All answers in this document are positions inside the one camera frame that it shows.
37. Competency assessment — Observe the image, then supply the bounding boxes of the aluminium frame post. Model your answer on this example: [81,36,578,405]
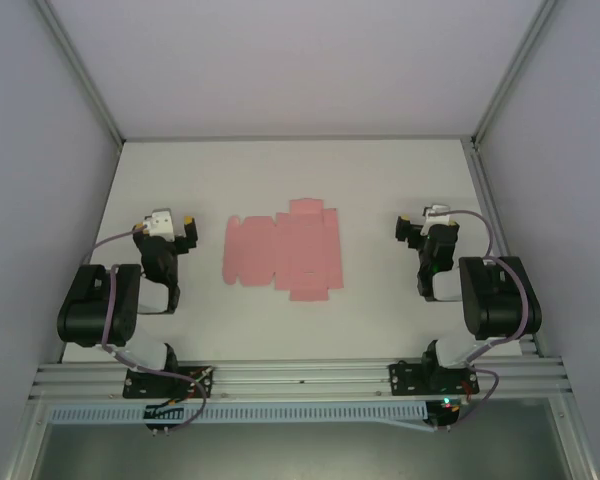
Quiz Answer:
[472,0,564,147]
[29,0,126,147]

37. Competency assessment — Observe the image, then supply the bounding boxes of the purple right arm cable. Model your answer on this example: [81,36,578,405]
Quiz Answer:
[432,209,544,434]

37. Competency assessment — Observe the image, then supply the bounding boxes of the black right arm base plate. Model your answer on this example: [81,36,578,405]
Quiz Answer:
[388,358,482,397]

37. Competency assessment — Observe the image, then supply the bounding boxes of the aluminium side rail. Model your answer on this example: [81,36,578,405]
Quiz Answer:
[463,139,544,357]

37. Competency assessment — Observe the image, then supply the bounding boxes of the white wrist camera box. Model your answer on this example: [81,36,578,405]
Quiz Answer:
[421,203,454,236]
[144,208,177,242]

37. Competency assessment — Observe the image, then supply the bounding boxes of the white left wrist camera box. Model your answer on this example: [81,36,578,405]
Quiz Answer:
[144,208,177,242]

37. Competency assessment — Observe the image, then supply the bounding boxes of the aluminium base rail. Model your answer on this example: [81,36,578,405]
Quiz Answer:
[29,355,574,402]

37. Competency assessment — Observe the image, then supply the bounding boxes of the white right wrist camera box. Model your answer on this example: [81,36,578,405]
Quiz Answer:
[421,203,454,236]

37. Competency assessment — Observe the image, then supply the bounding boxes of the white slotted cable duct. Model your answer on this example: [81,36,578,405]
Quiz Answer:
[46,401,430,427]

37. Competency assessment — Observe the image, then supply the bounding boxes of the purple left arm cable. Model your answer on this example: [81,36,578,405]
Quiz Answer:
[81,225,217,435]

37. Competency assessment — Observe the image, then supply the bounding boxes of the pink paper box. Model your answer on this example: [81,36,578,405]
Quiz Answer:
[222,197,346,304]

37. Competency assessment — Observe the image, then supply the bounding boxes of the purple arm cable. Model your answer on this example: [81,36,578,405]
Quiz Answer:
[432,209,544,434]
[81,225,217,435]

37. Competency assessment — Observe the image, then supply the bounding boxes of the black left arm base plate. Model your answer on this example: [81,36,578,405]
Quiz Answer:
[123,364,217,400]

